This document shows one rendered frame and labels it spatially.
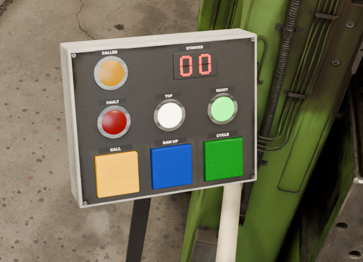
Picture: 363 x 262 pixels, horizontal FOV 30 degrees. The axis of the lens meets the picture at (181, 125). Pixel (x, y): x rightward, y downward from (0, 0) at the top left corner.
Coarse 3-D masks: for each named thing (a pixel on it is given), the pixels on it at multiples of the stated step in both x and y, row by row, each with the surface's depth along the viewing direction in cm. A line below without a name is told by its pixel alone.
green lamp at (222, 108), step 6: (216, 102) 121; (222, 102) 121; (228, 102) 122; (216, 108) 121; (222, 108) 121; (228, 108) 122; (216, 114) 121; (222, 114) 122; (228, 114) 122; (222, 120) 122
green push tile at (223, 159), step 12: (204, 144) 122; (216, 144) 122; (228, 144) 123; (240, 144) 124; (204, 156) 123; (216, 156) 123; (228, 156) 124; (240, 156) 125; (204, 168) 124; (216, 168) 124; (228, 168) 125; (240, 168) 125
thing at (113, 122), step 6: (108, 114) 115; (114, 114) 115; (120, 114) 115; (102, 120) 115; (108, 120) 115; (114, 120) 115; (120, 120) 116; (126, 120) 116; (102, 126) 115; (108, 126) 115; (114, 126) 116; (120, 126) 116; (108, 132) 116; (114, 132) 116
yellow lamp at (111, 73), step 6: (102, 66) 112; (108, 66) 113; (114, 66) 113; (120, 66) 113; (102, 72) 113; (108, 72) 113; (114, 72) 113; (120, 72) 114; (102, 78) 113; (108, 78) 113; (114, 78) 113; (120, 78) 114; (108, 84) 113; (114, 84) 114
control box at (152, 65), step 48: (96, 48) 112; (144, 48) 114; (192, 48) 117; (240, 48) 120; (96, 96) 114; (144, 96) 116; (192, 96) 119; (240, 96) 122; (96, 144) 116; (144, 144) 119; (192, 144) 122; (96, 192) 118; (144, 192) 121
